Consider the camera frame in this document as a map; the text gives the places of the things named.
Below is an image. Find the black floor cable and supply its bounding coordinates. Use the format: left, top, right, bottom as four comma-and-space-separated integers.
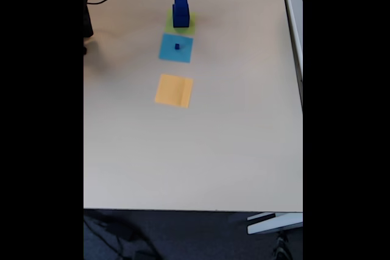
83, 213, 159, 260

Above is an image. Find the medium blue cube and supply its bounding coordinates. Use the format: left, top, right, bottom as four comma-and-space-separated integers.
174, 0, 189, 17

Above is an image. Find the large blue cube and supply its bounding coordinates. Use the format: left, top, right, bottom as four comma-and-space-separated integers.
172, 4, 190, 29

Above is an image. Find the light blue paper square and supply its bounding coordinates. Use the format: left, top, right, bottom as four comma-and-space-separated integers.
158, 33, 194, 64

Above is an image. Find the green paper square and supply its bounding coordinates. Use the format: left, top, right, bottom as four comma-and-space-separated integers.
164, 9, 197, 36

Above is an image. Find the orange paper square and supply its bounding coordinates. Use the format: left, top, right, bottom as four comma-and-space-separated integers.
154, 73, 195, 109

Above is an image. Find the black stand leg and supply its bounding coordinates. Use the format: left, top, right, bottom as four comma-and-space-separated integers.
272, 231, 293, 260

